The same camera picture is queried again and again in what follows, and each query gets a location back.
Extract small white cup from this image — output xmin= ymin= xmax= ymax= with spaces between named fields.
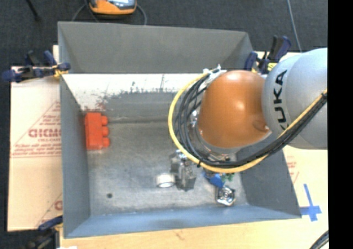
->
xmin=155 ymin=173 xmax=176 ymax=189

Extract small blue plastic piece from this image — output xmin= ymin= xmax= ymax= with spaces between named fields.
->
xmin=203 ymin=171 xmax=222 ymax=188

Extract shiny silver metal piece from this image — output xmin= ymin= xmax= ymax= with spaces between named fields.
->
xmin=216 ymin=185 xmax=237 ymax=206

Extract grey metal bin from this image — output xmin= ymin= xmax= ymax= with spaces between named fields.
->
xmin=57 ymin=21 xmax=302 ymax=239

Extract orange-red toy brick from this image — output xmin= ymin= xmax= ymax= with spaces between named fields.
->
xmin=84 ymin=112 xmax=111 ymax=151

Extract brown cardboard board red print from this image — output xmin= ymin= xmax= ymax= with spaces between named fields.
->
xmin=7 ymin=45 xmax=329 ymax=232

